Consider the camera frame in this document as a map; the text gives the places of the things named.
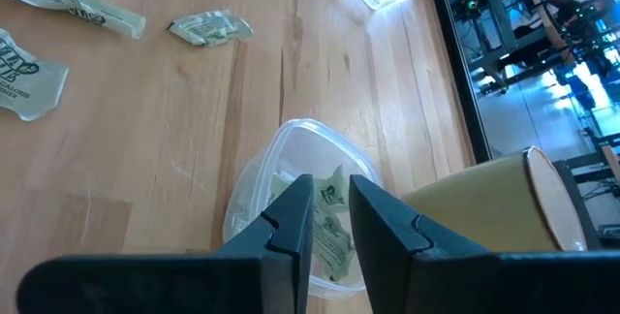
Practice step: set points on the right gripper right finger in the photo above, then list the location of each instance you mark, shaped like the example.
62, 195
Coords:
484, 285

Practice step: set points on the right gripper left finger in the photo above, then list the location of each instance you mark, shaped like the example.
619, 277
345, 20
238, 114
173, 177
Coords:
145, 285

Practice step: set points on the green stevia packet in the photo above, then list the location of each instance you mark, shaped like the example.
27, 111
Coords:
281, 188
210, 28
334, 246
72, 4
29, 81
334, 193

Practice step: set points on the cream ceramic mug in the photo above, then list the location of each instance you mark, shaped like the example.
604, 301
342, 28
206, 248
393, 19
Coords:
484, 202

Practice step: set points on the small clear plastic container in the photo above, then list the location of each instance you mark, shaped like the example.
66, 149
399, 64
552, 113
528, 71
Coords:
300, 144

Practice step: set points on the grey metal bench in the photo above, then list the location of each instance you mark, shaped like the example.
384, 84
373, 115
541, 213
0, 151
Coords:
501, 13

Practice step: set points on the black computer tower blue light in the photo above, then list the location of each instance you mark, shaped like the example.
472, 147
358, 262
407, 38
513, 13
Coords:
472, 6

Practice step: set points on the person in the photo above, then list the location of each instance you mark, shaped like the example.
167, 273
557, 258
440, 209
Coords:
569, 13

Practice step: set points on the black aluminium table frame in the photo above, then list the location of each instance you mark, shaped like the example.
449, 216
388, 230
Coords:
464, 86

